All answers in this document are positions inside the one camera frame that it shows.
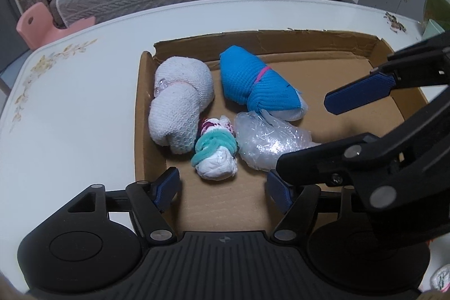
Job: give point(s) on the white sock bundle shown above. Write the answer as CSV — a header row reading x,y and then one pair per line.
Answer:
x,y
182,89

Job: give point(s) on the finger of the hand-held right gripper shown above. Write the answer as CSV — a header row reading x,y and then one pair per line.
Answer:
x,y
316,163
355,92

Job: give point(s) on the shallow cardboard box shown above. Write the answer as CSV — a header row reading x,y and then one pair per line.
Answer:
x,y
218,205

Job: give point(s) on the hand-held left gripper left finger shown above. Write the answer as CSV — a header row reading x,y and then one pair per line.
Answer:
x,y
168,188

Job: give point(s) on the blue sock bundle pink band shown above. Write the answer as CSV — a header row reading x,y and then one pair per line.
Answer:
x,y
246,82

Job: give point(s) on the pink plastic stool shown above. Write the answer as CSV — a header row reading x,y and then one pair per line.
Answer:
x,y
35,26

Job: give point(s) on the white floral bundle green band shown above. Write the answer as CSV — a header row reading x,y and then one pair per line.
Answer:
x,y
216,166

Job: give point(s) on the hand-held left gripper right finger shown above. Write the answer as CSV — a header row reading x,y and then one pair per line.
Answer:
x,y
279,192

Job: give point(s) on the green glass fish tank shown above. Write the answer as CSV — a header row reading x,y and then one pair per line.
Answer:
x,y
437,4

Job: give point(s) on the mint green cup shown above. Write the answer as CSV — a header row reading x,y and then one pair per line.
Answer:
x,y
430,29

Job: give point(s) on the white patterned cloth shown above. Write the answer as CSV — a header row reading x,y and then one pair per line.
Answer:
x,y
439,280

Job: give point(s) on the pile of seed shells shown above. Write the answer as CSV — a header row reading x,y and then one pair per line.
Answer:
x,y
394,22

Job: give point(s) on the clear bubble wrap bundle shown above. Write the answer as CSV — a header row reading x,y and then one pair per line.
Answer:
x,y
262,142

